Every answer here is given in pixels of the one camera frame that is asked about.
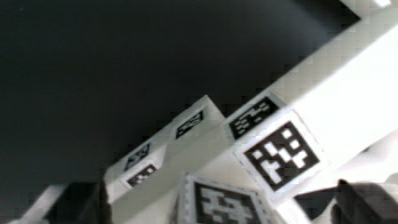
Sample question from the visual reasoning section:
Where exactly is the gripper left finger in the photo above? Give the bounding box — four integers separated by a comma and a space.
10, 182, 113, 224

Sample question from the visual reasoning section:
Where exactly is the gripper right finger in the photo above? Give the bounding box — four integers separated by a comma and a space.
330, 180, 398, 224

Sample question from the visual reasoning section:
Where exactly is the white chair leg tagged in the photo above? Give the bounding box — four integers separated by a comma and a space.
105, 141, 167, 202

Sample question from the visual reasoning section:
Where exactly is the white chair back frame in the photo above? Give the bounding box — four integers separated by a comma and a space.
108, 5, 398, 224

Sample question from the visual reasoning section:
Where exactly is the small tagged cube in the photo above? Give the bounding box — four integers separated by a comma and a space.
169, 173, 272, 224

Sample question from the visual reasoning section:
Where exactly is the white chair leg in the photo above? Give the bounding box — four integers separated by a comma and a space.
165, 95, 224, 148

